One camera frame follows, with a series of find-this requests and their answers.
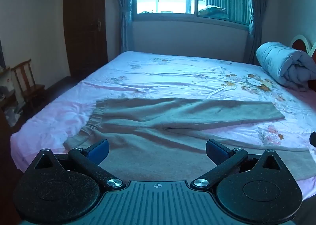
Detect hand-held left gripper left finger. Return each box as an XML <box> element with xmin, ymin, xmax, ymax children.
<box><xmin>32</xmin><ymin>139</ymin><xmax>125</xmax><ymax>192</ymax></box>

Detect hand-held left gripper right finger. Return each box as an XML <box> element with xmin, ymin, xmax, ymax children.
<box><xmin>191</xmin><ymin>139</ymin><xmax>284</xmax><ymax>189</ymax></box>

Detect grey pants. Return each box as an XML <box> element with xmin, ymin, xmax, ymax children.
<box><xmin>63</xmin><ymin>97</ymin><xmax>316</xmax><ymax>183</ymax></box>

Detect bed with floral sheet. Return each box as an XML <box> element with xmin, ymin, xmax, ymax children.
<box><xmin>10</xmin><ymin>51</ymin><xmax>316</xmax><ymax>201</ymax></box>

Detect rolled light blue duvet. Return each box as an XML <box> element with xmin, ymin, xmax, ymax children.
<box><xmin>256</xmin><ymin>42</ymin><xmax>316</xmax><ymax>89</ymax></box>

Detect red and white headboard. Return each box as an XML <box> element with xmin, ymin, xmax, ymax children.
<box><xmin>289</xmin><ymin>33</ymin><xmax>316</xmax><ymax>92</ymax></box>

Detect small wooden chair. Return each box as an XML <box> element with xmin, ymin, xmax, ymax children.
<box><xmin>11</xmin><ymin>59</ymin><xmax>46</xmax><ymax>112</ymax></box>

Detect white clutter pile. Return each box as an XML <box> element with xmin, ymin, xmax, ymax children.
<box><xmin>0</xmin><ymin>67</ymin><xmax>21</xmax><ymax>127</ymax></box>

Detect dark wooden door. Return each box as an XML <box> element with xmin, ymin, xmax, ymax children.
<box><xmin>63</xmin><ymin>0</ymin><xmax>109</xmax><ymax>78</ymax></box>

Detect yellow bag on windowsill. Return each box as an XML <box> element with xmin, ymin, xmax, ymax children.
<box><xmin>198</xmin><ymin>5</ymin><xmax>228</xmax><ymax>16</ymax></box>

